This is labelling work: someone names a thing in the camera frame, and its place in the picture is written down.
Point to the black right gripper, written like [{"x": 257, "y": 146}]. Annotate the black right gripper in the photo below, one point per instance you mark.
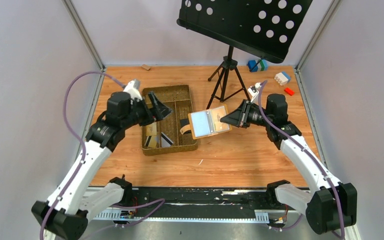
[{"x": 245, "y": 114}]

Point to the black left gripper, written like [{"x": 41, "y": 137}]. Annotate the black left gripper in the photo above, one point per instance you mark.
[{"x": 151, "y": 108}]

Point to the orange illustrated card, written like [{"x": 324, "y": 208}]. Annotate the orange illustrated card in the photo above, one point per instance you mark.
[{"x": 217, "y": 114}]

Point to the beige illustrated card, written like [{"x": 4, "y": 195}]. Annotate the beige illustrated card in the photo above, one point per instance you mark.
[{"x": 151, "y": 129}]

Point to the dark grey card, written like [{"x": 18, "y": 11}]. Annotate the dark grey card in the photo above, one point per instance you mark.
[{"x": 185, "y": 126}]

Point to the yellow leather card holder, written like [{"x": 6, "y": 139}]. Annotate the yellow leather card holder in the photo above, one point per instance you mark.
[{"x": 202, "y": 124}]

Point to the white card with black stripe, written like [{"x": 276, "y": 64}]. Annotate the white card with black stripe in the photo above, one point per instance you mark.
[{"x": 151, "y": 141}]

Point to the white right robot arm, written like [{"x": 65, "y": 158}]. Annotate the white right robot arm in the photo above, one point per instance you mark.
[{"x": 329, "y": 205}]

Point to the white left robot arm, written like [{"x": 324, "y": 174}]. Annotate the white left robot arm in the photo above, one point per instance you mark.
[{"x": 66, "y": 212}]

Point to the woven straw divided tray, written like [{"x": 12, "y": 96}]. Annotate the woven straw divided tray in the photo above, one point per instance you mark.
[{"x": 179, "y": 99}]

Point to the small wooden block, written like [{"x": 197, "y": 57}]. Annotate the small wooden block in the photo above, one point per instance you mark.
[{"x": 146, "y": 67}]

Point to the blue green toy block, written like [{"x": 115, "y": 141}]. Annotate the blue green toy block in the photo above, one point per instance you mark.
[{"x": 257, "y": 65}]

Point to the red toy block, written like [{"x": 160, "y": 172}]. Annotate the red toy block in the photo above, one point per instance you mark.
[{"x": 289, "y": 91}]

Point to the white blue toy block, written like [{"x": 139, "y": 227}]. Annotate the white blue toy block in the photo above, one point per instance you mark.
[{"x": 282, "y": 78}]

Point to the black music stand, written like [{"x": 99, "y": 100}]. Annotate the black music stand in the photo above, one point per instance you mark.
[{"x": 263, "y": 28}]

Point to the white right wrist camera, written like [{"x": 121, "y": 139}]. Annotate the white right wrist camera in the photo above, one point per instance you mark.
[{"x": 255, "y": 92}]

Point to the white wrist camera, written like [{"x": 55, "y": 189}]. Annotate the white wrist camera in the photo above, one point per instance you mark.
[
  {"x": 133, "y": 89},
  {"x": 255, "y": 92}
]

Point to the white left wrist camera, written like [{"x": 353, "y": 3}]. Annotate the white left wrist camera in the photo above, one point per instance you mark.
[{"x": 133, "y": 89}]

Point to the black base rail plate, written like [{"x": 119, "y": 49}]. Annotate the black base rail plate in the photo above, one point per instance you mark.
[{"x": 201, "y": 203}]

